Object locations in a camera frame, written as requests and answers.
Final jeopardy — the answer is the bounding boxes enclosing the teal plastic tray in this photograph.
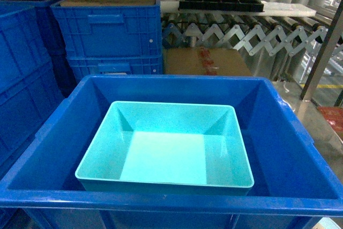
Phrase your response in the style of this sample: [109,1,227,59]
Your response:
[75,101,255,196]

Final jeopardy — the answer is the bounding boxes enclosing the blue crate stack left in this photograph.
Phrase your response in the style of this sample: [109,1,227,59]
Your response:
[1,4,64,176]

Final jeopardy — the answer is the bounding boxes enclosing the brown cardboard box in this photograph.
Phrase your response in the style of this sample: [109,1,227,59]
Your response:
[163,47,252,77]

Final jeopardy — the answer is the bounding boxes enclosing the white foam board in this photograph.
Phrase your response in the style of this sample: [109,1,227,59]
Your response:
[160,1,317,17]

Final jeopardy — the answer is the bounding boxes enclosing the lower blue stacked crate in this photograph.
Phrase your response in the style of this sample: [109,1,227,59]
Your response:
[67,54,163,82]

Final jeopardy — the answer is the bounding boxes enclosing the black compartment tray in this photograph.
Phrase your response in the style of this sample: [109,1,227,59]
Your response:
[178,0,264,12]

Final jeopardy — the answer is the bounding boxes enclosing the blue crate with cardboard lid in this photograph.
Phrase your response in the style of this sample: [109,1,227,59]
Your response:
[51,0,162,57]

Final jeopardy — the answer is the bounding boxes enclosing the expandable roller conveyor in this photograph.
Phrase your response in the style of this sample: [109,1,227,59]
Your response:
[160,11,343,79]

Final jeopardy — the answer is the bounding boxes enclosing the large blue plastic crate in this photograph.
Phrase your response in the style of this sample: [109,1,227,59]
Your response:
[1,75,342,228]

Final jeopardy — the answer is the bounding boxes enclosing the red floor item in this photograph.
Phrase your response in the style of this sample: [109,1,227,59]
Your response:
[317,107,342,139]

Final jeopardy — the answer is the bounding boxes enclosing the dark blue back crate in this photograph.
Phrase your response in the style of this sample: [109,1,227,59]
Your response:
[1,0,77,97]

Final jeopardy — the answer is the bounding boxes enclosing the aluminium frame post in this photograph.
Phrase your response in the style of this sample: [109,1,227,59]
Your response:
[300,1,342,101]

